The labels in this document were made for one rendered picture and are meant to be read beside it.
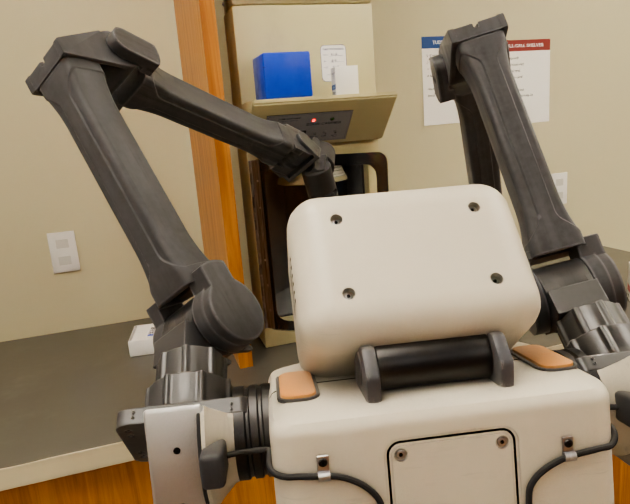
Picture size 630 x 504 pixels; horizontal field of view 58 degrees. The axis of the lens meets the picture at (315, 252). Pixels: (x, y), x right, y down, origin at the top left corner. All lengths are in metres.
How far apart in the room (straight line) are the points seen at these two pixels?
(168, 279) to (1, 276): 1.17
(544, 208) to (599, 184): 1.65
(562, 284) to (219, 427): 0.41
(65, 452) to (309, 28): 0.97
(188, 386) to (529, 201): 0.45
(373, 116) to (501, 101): 0.56
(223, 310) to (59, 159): 1.16
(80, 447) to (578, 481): 0.83
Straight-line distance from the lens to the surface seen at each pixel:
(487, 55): 0.81
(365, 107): 1.27
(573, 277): 0.70
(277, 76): 1.20
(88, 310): 1.77
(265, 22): 1.32
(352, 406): 0.46
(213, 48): 1.20
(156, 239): 0.64
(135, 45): 0.81
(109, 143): 0.69
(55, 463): 1.11
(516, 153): 0.75
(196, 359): 0.57
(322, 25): 1.35
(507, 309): 0.49
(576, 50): 2.28
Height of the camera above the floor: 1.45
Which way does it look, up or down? 13 degrees down
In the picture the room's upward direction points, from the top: 4 degrees counter-clockwise
